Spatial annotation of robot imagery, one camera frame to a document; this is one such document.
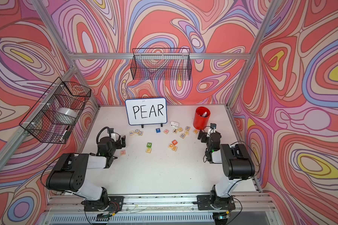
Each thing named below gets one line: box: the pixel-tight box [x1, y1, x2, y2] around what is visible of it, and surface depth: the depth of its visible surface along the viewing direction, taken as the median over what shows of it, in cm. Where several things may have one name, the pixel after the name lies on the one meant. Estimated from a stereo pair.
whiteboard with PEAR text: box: [124, 97, 168, 126], surface depth 103 cm
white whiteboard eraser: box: [170, 120, 179, 128], surface depth 107 cm
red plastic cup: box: [192, 106, 211, 131], surface depth 102 cm
